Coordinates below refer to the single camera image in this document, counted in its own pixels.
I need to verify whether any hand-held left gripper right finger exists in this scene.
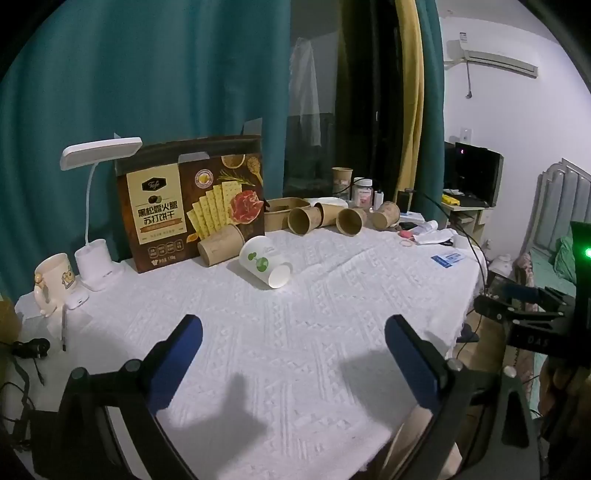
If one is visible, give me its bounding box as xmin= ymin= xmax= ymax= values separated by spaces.
xmin=385 ymin=315 xmax=541 ymax=480

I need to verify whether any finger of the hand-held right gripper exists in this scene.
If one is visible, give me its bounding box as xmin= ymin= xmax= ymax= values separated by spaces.
xmin=473 ymin=294 xmax=571 ymax=326
xmin=487 ymin=272 xmax=573 ymax=306

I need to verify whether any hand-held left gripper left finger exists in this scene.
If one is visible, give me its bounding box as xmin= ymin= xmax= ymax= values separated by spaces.
xmin=34 ymin=315 xmax=204 ymax=480

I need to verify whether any white cup with green print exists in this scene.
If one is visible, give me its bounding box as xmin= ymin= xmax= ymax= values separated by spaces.
xmin=239 ymin=236 xmax=294 ymax=290

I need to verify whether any plain brown paper cup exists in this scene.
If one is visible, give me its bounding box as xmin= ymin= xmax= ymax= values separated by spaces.
xmin=336 ymin=208 xmax=368 ymax=236
xmin=287 ymin=206 xmax=322 ymax=236
xmin=314 ymin=202 xmax=346 ymax=228
xmin=198 ymin=224 xmax=245 ymax=267

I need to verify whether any brown paper cup with print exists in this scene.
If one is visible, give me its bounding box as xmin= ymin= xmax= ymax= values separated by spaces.
xmin=370 ymin=201 xmax=401 ymax=230

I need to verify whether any brown paper cup with label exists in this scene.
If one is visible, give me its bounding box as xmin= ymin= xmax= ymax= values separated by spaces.
xmin=332 ymin=167 xmax=354 ymax=198

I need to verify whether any person's right hand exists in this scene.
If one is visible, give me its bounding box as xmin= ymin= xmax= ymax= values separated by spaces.
xmin=539 ymin=356 xmax=591 ymax=418

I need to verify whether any white kettle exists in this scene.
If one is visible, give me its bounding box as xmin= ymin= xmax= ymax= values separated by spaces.
xmin=488 ymin=254 xmax=513 ymax=278

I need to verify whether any green pillow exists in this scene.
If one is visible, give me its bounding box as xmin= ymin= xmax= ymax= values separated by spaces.
xmin=553 ymin=235 xmax=579 ymax=283

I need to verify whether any blue and white card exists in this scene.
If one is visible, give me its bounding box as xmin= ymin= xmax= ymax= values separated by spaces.
xmin=431 ymin=251 xmax=465 ymax=268

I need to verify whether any white side desk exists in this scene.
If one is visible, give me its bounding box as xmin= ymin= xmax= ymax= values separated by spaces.
xmin=442 ymin=202 xmax=493 ymax=243

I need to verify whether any white crumpled tissue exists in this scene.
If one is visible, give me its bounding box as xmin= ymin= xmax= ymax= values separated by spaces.
xmin=412 ymin=220 xmax=456 ymax=246

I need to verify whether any grey radiator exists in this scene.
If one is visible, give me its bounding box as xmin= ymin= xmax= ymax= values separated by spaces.
xmin=530 ymin=157 xmax=591 ymax=261

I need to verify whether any small white charger box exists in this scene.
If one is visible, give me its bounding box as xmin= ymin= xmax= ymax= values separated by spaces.
xmin=64 ymin=288 xmax=90 ymax=310

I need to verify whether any white tablecloth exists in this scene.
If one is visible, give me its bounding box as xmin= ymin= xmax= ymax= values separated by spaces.
xmin=14 ymin=210 xmax=483 ymax=480

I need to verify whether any black monitor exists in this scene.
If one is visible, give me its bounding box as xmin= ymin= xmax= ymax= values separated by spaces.
xmin=444 ymin=141 xmax=504 ymax=208

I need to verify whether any white desk lamp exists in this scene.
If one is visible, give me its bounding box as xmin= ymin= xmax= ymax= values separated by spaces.
xmin=60 ymin=137 xmax=143 ymax=292

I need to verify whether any black plug adapter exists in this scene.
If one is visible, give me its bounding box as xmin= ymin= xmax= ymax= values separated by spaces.
xmin=11 ymin=337 xmax=51 ymax=359

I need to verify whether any cream cartoon mug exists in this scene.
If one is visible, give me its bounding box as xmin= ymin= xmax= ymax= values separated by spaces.
xmin=34 ymin=253 xmax=77 ymax=316

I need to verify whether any brown cracker box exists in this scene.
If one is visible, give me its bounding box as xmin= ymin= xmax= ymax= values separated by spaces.
xmin=115 ymin=135 xmax=266 ymax=274

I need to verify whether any brown paper bowl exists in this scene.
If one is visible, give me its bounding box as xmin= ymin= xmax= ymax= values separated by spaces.
xmin=263 ymin=197 xmax=311 ymax=231

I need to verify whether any pink jar with white lid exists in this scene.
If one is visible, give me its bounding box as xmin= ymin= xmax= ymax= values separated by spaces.
xmin=353 ymin=178 xmax=374 ymax=208

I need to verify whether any white plastic lid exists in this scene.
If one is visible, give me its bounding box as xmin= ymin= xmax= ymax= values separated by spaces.
xmin=305 ymin=196 xmax=350 ymax=209

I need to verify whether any narrow teal curtain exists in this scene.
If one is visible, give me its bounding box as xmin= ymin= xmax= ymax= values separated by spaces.
xmin=417 ymin=0 xmax=447 ymax=217

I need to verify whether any yellow curtain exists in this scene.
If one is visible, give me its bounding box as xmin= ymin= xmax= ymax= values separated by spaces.
xmin=394 ymin=0 xmax=425 ymax=197

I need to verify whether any white air conditioner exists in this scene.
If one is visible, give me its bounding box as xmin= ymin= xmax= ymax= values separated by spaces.
xmin=444 ymin=39 xmax=540 ymax=79

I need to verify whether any wide teal curtain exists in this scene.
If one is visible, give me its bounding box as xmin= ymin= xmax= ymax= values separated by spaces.
xmin=0 ymin=0 xmax=291 ymax=301

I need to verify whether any white hanging garment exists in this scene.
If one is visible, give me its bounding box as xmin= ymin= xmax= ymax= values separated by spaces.
xmin=289 ymin=36 xmax=322 ymax=149

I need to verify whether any black cable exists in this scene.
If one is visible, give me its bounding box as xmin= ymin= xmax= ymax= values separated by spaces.
xmin=409 ymin=188 xmax=491 ymax=298

